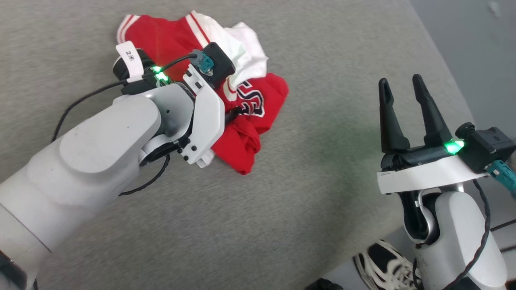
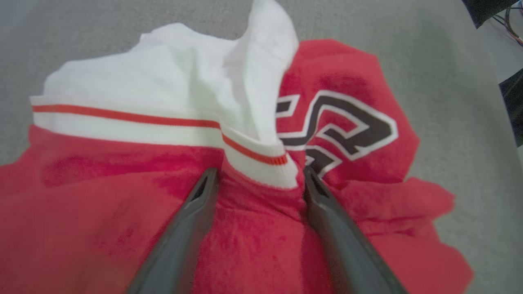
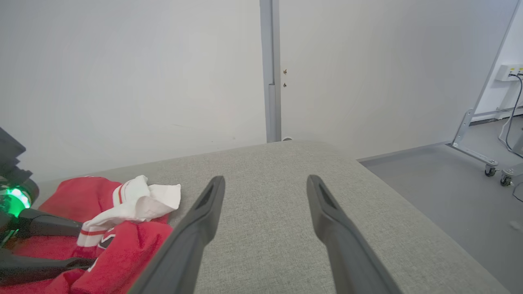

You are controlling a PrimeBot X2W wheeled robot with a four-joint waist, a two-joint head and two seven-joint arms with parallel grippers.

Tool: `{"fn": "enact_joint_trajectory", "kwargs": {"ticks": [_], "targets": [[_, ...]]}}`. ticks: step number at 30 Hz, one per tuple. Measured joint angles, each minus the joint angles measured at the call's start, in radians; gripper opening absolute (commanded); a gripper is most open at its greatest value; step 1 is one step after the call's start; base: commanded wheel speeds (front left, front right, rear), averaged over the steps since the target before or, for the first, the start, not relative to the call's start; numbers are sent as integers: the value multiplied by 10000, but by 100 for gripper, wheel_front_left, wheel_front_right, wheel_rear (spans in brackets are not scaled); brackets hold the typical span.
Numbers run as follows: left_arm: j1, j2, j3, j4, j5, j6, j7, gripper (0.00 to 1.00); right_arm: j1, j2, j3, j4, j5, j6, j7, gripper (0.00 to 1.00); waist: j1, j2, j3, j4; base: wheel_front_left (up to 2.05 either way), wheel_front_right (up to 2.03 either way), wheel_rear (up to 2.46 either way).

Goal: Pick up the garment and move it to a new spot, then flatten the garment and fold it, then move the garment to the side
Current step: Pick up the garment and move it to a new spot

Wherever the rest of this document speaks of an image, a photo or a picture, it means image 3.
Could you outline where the grey vertical wall post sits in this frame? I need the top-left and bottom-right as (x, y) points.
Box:
(259, 0), (282, 143)

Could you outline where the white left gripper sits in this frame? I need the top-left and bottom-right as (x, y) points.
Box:
(0, 165), (97, 286)

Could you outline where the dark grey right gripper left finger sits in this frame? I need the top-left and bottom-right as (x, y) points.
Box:
(129, 176), (226, 294)

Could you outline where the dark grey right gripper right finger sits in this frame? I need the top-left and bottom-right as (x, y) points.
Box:
(306, 175), (403, 294)

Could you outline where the white wall power strip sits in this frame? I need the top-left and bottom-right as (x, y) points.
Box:
(495, 64), (523, 82)

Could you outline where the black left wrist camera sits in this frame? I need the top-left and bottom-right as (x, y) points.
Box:
(0, 127), (26, 171)

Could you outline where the grey partition frame on casters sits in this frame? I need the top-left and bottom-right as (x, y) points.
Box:
(447, 0), (523, 177)

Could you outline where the red Bulls 23 jersey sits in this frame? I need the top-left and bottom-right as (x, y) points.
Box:
(0, 175), (181, 294)

